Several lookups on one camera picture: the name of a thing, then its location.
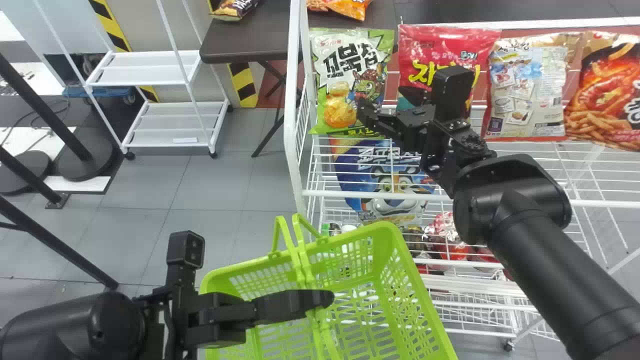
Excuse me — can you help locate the white snack packet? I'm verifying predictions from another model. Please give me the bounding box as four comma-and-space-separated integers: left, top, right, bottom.
481, 32, 585, 144

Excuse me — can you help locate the green basket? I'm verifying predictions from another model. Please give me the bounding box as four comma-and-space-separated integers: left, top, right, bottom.
199, 213, 459, 360

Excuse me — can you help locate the green snack packet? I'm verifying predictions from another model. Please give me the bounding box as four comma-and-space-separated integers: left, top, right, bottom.
308, 27, 396, 139

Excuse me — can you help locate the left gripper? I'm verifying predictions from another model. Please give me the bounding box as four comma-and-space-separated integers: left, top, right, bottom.
184, 289, 335, 350

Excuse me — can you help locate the brown snack packet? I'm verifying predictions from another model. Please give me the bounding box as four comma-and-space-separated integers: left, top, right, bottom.
208, 0, 262, 22

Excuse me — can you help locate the red silver snack packet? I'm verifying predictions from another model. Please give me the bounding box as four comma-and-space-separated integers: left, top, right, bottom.
424, 211, 501, 274

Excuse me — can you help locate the white wire rack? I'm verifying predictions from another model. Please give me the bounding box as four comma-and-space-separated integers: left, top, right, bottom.
283, 0, 640, 353

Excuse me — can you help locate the blue snack packet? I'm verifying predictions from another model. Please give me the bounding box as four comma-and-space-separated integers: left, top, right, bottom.
329, 136, 437, 225

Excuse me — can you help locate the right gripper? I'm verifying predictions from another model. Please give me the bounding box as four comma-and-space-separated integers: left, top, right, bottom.
356, 86, 437, 152

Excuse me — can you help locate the dark side table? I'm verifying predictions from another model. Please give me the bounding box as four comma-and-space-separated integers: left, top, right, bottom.
199, 0, 401, 159

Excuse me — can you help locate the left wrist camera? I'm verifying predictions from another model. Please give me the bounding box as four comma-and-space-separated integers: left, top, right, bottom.
165, 230, 206, 301

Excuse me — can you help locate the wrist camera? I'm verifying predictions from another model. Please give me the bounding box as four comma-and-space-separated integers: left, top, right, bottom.
431, 65, 476, 124
165, 230, 206, 301

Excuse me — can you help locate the black post on round foot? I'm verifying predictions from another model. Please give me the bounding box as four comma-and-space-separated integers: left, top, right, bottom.
0, 51, 117, 183

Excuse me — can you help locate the white shelf trolley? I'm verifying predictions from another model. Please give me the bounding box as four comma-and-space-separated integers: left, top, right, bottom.
33, 0, 232, 161

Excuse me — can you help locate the yellow black striped post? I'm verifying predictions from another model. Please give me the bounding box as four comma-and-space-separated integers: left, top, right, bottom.
88, 0, 161, 104
227, 62, 260, 109

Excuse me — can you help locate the red orange snack packet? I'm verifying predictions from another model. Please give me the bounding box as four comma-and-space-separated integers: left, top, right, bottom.
564, 30, 640, 152

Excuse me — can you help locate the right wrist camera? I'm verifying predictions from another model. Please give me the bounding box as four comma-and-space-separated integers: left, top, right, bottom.
431, 65, 476, 124

